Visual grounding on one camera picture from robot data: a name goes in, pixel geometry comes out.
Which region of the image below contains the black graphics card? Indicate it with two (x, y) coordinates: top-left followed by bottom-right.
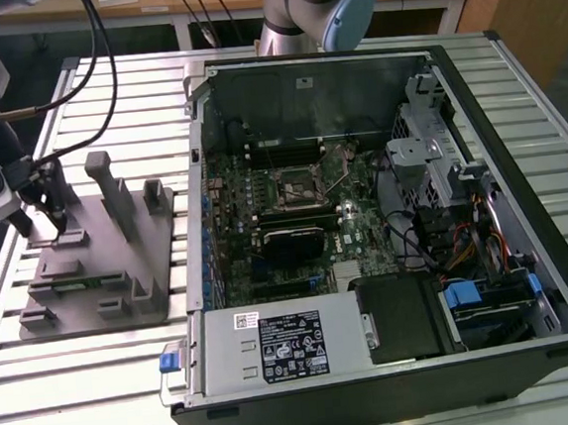
(259, 225), (329, 269)

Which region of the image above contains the green RAM stick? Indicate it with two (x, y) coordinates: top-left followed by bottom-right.
(51, 273), (125, 293)

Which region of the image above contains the white code sticker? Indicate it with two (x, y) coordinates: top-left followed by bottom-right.
(231, 311), (260, 331)

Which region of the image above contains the green motherboard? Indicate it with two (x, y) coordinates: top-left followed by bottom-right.
(197, 129), (424, 310)

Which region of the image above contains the black expansion slot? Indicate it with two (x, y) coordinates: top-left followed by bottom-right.
(252, 280), (308, 299)

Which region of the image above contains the wooden cabinet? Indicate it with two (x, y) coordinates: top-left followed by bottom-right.
(456, 0), (568, 96)

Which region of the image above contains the orange yellow wire bundle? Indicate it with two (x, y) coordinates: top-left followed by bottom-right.
(484, 230), (514, 270)

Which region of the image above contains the blue plastic latch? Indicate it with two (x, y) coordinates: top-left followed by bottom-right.
(159, 348), (180, 374)

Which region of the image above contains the black rating label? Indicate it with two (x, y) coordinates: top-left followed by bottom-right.
(256, 308), (332, 385)

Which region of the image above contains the grey parts rack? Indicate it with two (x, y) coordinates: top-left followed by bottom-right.
(4, 144), (188, 342)

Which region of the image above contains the wooden desk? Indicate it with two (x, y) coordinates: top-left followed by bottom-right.
(0, 0), (478, 67)

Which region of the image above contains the metal socket cover frame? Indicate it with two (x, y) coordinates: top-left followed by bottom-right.
(317, 134), (364, 195)

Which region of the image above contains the CPU socket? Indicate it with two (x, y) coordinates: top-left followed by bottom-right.
(271, 162), (328, 212)

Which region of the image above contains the silver drive cage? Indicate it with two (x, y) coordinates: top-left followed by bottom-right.
(379, 70), (470, 214)

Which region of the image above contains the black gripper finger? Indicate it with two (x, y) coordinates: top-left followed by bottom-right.
(30, 158), (76, 241)
(7, 201), (37, 242)

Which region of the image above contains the silver power supply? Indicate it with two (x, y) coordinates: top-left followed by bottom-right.
(192, 294), (376, 399)

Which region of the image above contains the black cable brass plug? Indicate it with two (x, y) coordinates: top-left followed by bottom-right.
(0, 2), (107, 123)

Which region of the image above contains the hard disk in blue carrier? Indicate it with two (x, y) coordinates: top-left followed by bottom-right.
(436, 270), (564, 352)

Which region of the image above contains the black camera cable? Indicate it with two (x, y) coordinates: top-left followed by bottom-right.
(16, 0), (127, 166)

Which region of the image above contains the black PC case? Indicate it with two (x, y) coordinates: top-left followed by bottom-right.
(139, 28), (568, 425)

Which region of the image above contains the silver chipset heatsink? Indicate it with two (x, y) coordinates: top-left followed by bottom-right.
(331, 260), (366, 293)

